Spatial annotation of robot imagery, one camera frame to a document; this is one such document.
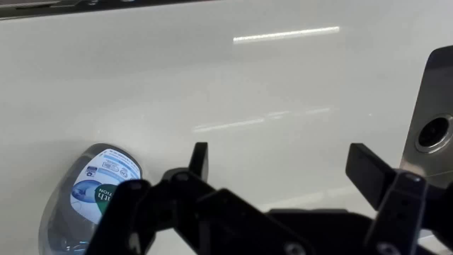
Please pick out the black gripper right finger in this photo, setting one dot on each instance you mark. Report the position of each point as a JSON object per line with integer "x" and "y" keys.
{"x": 401, "y": 203}

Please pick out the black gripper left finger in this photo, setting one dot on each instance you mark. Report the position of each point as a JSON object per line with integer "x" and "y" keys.
{"x": 222, "y": 222}

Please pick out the clear dish liquid bottle green cap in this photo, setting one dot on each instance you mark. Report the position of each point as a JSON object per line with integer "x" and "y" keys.
{"x": 94, "y": 171}

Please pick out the gray metal napkin holder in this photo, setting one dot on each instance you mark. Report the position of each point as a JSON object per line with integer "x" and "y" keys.
{"x": 434, "y": 90}

